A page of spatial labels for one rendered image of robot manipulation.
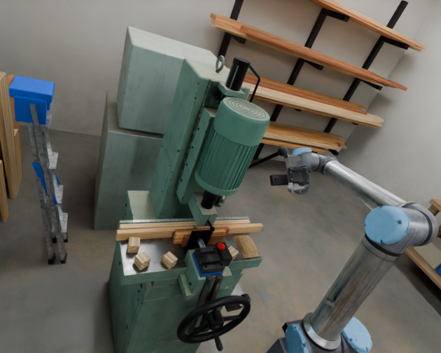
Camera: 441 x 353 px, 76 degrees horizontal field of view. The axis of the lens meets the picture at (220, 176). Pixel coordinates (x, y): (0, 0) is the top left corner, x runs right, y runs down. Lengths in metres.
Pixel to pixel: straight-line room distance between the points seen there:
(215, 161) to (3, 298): 1.56
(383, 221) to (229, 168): 0.50
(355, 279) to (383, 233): 0.19
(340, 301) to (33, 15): 3.07
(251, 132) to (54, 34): 2.56
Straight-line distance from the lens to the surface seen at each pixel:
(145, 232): 1.16
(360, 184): 1.28
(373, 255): 1.03
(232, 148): 0.92
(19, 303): 2.10
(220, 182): 0.99
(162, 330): 1.54
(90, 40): 3.19
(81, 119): 3.49
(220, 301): 1.05
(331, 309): 1.17
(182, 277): 1.15
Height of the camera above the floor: 1.78
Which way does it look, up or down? 31 degrees down
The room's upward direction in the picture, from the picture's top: 23 degrees clockwise
